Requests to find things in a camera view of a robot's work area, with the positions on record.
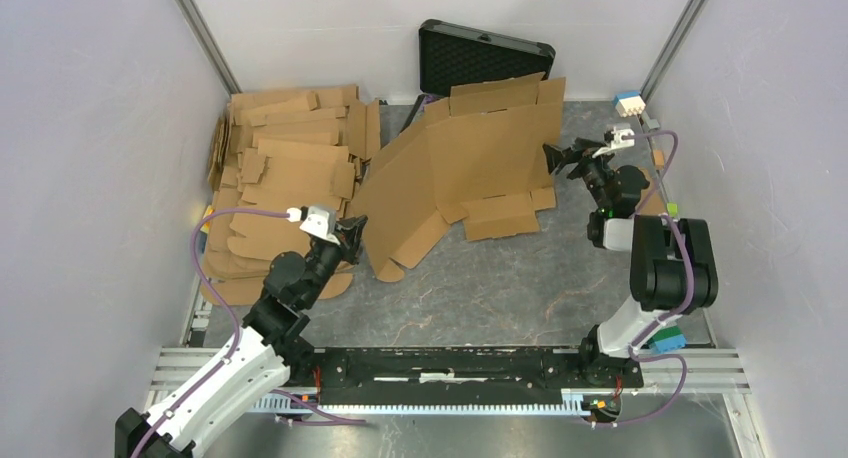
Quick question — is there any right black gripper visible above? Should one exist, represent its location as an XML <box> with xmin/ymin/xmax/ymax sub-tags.
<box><xmin>541</xmin><ymin>137</ymin><xmax>615</xmax><ymax>211</ymax></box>

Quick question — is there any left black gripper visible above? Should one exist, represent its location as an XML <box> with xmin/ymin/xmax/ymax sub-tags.
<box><xmin>302</xmin><ymin>214</ymin><xmax>369</xmax><ymax>307</ymax></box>

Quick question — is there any cardboard box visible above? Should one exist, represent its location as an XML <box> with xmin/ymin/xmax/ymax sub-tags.
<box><xmin>350</xmin><ymin>73</ymin><xmax>566</xmax><ymax>282</ymax></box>
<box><xmin>637</xmin><ymin>167</ymin><xmax>667</xmax><ymax>215</ymax></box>

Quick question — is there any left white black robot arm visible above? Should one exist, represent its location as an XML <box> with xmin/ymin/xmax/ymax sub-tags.
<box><xmin>114</xmin><ymin>206</ymin><xmax>367</xmax><ymax>457</ymax></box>

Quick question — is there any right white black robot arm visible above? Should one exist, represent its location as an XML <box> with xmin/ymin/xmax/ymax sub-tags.
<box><xmin>543</xmin><ymin>139</ymin><xmax>719</xmax><ymax>386</ymax></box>

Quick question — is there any folded closed cardboard box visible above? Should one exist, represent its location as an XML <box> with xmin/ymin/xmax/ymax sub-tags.
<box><xmin>637</xmin><ymin>167</ymin><xmax>667</xmax><ymax>215</ymax></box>

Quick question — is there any blue white toy block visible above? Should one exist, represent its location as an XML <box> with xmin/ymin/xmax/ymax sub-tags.
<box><xmin>613</xmin><ymin>91</ymin><xmax>646</xmax><ymax>117</ymax></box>

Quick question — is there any grey small block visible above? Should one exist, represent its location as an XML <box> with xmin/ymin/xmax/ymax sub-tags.
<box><xmin>639</xmin><ymin>114</ymin><xmax>661</xmax><ymax>133</ymax></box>

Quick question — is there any small wooden cube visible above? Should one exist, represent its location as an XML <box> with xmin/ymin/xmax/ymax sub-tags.
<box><xmin>652</xmin><ymin>149</ymin><xmax>667</xmax><ymax>170</ymax></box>

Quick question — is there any stack of flat cardboard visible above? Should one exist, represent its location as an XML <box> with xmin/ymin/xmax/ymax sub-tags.
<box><xmin>201</xmin><ymin>84</ymin><xmax>381</xmax><ymax>306</ymax></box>

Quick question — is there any orange yellow block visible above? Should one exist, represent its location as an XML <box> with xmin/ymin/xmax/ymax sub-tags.
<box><xmin>199</xmin><ymin>205</ymin><xmax>215</xmax><ymax>234</ymax></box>

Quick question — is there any black poker chip case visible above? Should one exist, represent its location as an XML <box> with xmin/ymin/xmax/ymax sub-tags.
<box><xmin>402</xmin><ymin>19</ymin><xmax>556</xmax><ymax>129</ymax></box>

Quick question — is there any blue green block stack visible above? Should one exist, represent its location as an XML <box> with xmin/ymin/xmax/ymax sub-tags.
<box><xmin>648</xmin><ymin>326</ymin><xmax>687</xmax><ymax>354</ymax></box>

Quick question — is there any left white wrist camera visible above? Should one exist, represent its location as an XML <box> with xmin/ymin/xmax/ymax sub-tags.
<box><xmin>286</xmin><ymin>205</ymin><xmax>337</xmax><ymax>241</ymax></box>

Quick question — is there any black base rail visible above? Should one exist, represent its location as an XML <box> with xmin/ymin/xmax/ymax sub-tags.
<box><xmin>284</xmin><ymin>346</ymin><xmax>644</xmax><ymax>407</ymax></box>

